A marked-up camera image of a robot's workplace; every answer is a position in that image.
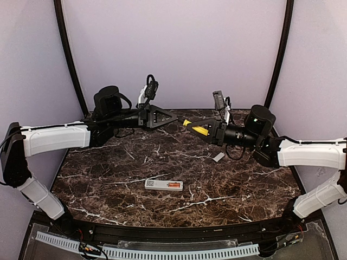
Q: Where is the yellow handled screwdriver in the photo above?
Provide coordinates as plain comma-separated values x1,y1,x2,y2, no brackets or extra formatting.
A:
178,118,209,136

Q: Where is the white battery cover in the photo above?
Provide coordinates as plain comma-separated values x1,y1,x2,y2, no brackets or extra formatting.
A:
213,152,225,163

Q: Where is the white remote control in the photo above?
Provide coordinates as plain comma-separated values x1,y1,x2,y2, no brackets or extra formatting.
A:
145,179,183,191

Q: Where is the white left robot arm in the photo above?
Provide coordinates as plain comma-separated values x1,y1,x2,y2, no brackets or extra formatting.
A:
1,82,177,220

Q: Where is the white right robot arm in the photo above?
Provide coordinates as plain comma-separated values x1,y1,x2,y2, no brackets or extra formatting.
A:
183,105,346,222

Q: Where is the orange battery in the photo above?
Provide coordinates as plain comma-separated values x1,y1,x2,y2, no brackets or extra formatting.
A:
168,182,182,189

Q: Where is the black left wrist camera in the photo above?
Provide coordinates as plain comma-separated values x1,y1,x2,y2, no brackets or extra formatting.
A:
137,74,159,108

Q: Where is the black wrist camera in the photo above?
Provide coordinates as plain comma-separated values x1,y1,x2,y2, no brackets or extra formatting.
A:
213,90,235,124
137,74,159,108

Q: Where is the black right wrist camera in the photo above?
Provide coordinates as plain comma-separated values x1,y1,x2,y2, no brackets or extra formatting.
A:
213,90,235,124

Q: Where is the black front table rail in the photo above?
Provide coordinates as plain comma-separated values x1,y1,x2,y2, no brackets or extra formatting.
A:
45,217,299,244

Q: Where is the black left frame post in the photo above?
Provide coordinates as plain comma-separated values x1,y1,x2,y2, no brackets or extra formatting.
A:
53,0,89,116

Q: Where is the black frame post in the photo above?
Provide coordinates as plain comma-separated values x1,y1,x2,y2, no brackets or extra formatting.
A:
53,0,89,116
264,0,295,109

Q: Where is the white slotted cable duct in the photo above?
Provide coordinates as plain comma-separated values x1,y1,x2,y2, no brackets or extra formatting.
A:
35,231,260,259

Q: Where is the black right frame post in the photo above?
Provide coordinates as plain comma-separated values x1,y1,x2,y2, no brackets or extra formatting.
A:
264,0,295,109

